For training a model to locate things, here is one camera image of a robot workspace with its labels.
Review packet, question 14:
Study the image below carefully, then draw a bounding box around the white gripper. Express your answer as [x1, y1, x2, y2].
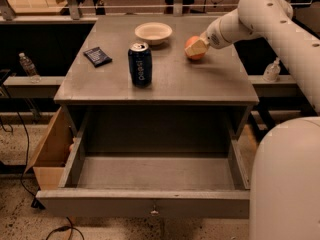
[184, 17, 234, 58]

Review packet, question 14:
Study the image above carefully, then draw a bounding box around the orange fruit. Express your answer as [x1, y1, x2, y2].
[184, 35, 209, 61]

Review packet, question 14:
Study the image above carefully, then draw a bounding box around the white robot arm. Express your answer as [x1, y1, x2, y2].
[185, 0, 320, 240]

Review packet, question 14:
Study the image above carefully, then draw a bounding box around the open grey top drawer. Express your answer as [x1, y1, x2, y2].
[35, 112, 251, 220]

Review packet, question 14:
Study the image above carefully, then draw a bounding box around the white bowl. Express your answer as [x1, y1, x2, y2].
[135, 22, 172, 45]

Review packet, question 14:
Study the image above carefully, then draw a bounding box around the blue pepsi can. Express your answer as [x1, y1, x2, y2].
[128, 41, 152, 87]

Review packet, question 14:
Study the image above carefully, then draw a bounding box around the grey cabinet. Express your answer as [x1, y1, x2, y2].
[55, 15, 258, 153]

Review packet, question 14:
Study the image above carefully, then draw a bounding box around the black office chair base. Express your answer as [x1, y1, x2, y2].
[248, 100, 276, 141]

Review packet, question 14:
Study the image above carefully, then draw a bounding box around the dark blue snack packet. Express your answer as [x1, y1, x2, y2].
[83, 47, 112, 68]

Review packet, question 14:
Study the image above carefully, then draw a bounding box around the clear water bottle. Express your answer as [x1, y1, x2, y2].
[19, 53, 41, 83]

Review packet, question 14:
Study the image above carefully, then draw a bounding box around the cardboard box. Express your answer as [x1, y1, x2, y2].
[25, 108, 73, 190]

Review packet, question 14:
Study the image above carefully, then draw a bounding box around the metal drawer handle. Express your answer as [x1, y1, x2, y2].
[150, 204, 160, 216]

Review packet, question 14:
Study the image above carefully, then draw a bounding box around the black floor cable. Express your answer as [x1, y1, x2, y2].
[0, 83, 86, 240]

